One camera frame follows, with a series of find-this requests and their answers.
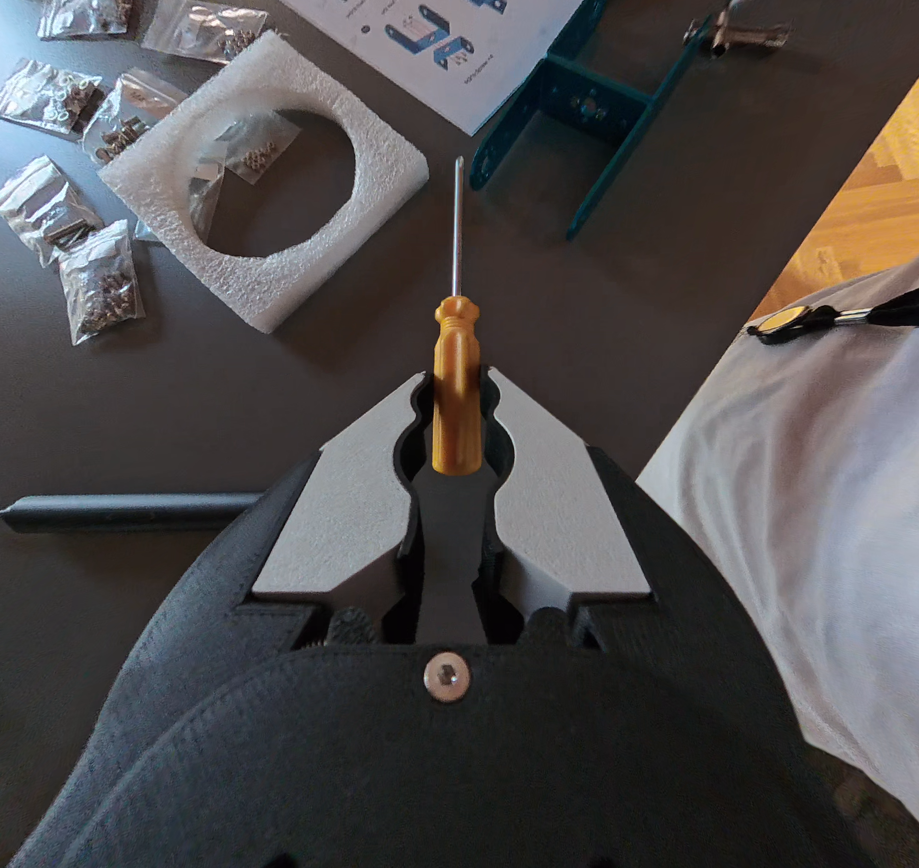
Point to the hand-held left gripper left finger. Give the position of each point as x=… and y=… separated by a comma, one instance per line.
x=344, y=509

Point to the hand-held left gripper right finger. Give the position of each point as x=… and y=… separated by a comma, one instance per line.
x=567, y=516

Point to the blue metal bracket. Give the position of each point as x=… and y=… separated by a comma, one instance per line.
x=596, y=107

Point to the black cylindrical rod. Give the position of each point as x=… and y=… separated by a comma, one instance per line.
x=129, y=512

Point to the person's white shirt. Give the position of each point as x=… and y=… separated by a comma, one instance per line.
x=804, y=523

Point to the black and gold badge reel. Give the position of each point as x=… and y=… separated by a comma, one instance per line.
x=782, y=322

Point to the white instruction sheet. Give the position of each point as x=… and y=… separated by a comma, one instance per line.
x=467, y=35

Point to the cluster of clear screw bags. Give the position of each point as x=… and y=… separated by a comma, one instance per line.
x=86, y=10

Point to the white foam frame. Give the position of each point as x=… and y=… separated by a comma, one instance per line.
x=237, y=257

